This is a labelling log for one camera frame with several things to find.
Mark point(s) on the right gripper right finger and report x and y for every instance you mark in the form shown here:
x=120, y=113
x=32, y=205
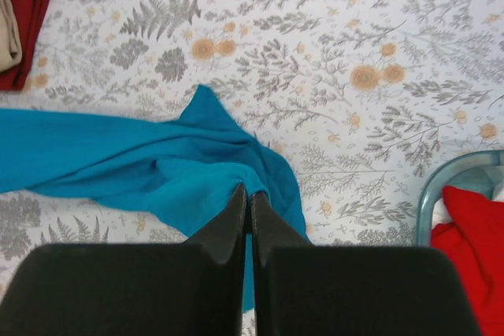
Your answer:
x=303, y=289

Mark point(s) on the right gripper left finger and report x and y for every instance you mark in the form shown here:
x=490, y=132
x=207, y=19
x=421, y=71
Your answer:
x=190, y=288

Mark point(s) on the blue t shirt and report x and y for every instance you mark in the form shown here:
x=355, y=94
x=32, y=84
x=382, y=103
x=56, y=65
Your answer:
x=183, y=171

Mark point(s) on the white t shirt in bin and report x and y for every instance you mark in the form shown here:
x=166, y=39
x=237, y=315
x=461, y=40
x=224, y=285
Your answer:
x=441, y=215

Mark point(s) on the red t shirt in bin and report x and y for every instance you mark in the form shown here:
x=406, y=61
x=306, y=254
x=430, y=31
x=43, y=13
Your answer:
x=473, y=241

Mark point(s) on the clear blue plastic bin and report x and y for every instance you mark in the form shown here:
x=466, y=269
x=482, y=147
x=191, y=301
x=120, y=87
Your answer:
x=479, y=172

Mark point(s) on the floral patterned table cloth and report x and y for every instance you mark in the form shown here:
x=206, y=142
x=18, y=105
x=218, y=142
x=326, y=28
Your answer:
x=364, y=99

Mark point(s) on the folded beige t shirt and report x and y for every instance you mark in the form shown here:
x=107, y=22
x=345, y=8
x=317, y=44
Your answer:
x=11, y=48

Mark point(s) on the folded dark red t shirt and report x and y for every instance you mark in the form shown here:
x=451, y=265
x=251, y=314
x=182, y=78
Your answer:
x=29, y=17

